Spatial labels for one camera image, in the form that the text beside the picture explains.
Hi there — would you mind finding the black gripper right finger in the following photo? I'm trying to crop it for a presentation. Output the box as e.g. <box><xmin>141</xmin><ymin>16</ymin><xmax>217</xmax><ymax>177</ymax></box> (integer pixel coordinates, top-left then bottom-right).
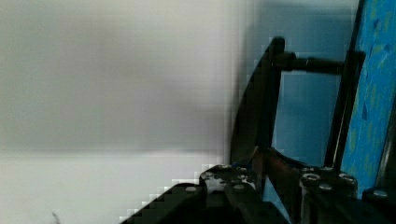
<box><xmin>256</xmin><ymin>147</ymin><xmax>395</xmax><ymax>224</ymax></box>

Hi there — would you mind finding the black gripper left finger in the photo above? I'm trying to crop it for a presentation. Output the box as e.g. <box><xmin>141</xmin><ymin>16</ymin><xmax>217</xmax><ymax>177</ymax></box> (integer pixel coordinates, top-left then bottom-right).
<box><xmin>199</xmin><ymin>147</ymin><xmax>262</xmax><ymax>196</ymax></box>

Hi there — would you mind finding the black toaster oven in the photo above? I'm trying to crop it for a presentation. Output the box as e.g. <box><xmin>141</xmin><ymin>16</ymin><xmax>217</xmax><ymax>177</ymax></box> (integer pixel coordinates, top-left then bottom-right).
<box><xmin>229</xmin><ymin>0</ymin><xmax>396</xmax><ymax>200</ymax></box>

